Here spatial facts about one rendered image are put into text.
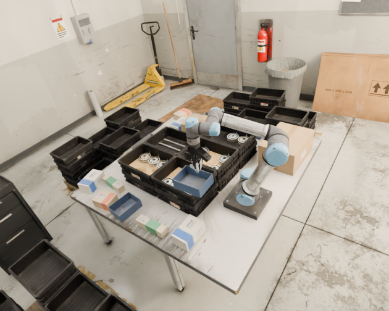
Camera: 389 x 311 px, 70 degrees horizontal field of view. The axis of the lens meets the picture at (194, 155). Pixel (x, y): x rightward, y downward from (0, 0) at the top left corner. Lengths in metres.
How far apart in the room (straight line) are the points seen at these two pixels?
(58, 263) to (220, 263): 1.25
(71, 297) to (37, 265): 0.38
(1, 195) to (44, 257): 0.63
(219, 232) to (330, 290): 1.06
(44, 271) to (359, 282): 2.38
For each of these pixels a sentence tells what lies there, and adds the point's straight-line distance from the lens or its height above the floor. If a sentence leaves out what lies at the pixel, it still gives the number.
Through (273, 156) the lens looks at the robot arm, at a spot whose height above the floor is 1.29.
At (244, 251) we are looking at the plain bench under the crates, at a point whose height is 0.70.
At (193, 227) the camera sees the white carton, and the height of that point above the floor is 0.79.
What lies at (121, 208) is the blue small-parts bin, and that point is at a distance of 2.26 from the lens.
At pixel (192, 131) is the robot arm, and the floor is 1.41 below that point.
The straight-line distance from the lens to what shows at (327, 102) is 4.57.
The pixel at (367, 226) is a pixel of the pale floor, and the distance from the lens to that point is 3.04.
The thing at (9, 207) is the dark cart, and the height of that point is 0.70.
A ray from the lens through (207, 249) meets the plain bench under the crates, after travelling 1.86.
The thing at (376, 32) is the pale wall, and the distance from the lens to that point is 4.46.
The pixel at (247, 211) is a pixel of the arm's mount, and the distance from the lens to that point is 1.97.
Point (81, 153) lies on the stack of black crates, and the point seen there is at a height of 0.53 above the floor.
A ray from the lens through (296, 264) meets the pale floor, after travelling 2.64.
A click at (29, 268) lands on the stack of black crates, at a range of 2.57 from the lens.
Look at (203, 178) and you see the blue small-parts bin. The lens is 1.75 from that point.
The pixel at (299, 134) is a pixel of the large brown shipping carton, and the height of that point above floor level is 0.90.
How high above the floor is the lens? 2.23
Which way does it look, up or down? 37 degrees down
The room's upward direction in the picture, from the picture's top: 10 degrees counter-clockwise
